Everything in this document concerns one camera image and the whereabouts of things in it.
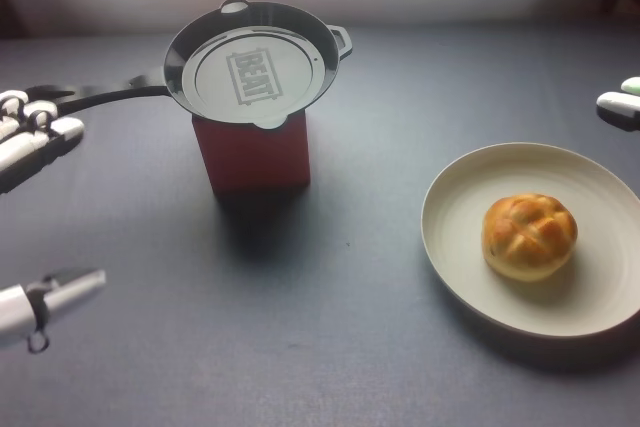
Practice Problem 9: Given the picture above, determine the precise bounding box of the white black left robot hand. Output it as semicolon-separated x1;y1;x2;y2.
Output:
0;89;107;354

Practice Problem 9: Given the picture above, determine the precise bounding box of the red foam block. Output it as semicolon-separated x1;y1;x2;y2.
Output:
192;111;311;197

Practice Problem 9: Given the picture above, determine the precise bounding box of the grey table cloth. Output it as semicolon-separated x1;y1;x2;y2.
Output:
0;21;640;427

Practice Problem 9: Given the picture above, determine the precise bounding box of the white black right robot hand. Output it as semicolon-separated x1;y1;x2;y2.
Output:
595;75;640;131

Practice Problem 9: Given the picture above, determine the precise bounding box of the black cast iron skillet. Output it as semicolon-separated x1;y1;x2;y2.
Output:
27;0;355;131

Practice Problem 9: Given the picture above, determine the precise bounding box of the white round plate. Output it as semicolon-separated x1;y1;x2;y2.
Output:
420;141;640;341

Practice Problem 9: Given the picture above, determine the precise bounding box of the golden bread roll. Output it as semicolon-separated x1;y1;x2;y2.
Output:
481;192;579;282

